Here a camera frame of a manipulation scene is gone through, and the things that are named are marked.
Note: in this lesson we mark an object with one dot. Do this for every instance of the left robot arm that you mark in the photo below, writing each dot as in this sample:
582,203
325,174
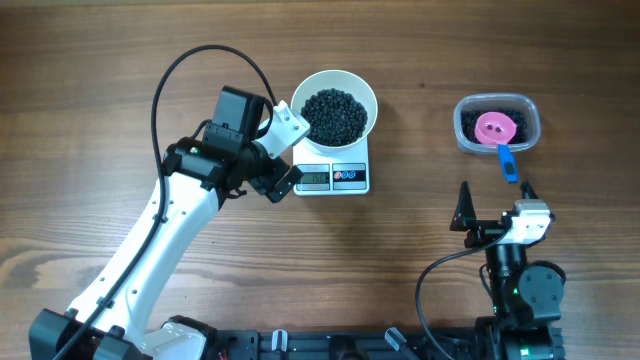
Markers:
197,175

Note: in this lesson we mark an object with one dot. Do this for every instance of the pink scoop blue handle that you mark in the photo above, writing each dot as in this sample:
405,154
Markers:
500,140

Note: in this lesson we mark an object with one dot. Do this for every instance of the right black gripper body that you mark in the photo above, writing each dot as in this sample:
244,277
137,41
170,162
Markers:
485,232

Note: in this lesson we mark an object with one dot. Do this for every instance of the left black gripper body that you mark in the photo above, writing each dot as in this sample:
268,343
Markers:
264,173

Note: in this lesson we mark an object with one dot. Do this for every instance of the white digital kitchen scale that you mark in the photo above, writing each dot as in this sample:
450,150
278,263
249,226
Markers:
343,171

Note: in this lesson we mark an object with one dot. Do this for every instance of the clear plastic bean container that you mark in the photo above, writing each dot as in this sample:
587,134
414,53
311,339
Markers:
485,102

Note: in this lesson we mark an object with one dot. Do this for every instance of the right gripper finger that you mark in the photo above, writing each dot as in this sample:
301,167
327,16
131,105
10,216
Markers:
464,217
527,191

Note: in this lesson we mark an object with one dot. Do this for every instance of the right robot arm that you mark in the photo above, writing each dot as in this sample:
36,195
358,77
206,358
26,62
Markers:
526,295

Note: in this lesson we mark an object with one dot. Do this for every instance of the black beans in bowl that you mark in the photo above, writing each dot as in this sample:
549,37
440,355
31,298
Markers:
336,119

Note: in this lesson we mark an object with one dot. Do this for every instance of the black beans in container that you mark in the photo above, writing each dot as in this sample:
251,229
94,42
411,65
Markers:
469,119

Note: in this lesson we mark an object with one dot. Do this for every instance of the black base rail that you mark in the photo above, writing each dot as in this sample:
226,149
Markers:
345,344

